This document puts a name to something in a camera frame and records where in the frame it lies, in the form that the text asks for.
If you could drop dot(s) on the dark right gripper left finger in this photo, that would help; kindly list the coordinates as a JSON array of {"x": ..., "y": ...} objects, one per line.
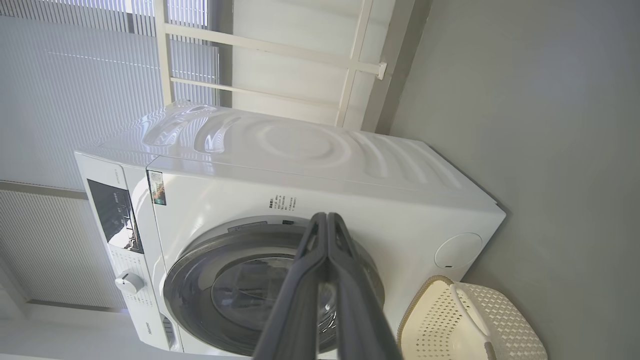
[{"x": 295, "y": 310}]

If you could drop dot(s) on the small product sticker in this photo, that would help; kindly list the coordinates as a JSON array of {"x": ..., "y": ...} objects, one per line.
[{"x": 156, "y": 188}]

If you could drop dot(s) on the white front-load washing machine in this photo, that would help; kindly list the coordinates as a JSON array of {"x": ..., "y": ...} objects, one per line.
[{"x": 400, "y": 210}]

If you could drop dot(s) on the round black glass washer door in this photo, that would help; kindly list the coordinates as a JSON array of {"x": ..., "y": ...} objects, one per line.
[{"x": 210, "y": 280}]

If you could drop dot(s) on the white plastic control dial knob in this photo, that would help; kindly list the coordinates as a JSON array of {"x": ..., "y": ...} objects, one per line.
[{"x": 129, "y": 283}]

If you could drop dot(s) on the white vertical window blinds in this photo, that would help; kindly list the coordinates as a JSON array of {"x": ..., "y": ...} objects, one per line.
[{"x": 75, "y": 100}]

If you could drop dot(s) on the cream perforated plastic laundry basket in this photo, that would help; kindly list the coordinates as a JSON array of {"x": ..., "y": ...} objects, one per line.
[{"x": 440, "y": 320}]

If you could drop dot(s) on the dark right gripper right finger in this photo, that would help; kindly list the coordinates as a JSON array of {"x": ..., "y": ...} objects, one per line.
[{"x": 360, "y": 310}]

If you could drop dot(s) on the round white filter cover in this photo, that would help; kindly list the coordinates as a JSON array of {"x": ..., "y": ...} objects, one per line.
[{"x": 457, "y": 250}]

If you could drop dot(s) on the white metal railing frame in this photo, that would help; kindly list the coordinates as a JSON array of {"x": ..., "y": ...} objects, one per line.
[{"x": 280, "y": 47}]

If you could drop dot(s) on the black washer control panel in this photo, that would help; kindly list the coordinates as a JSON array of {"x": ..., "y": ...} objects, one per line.
[{"x": 115, "y": 217}]

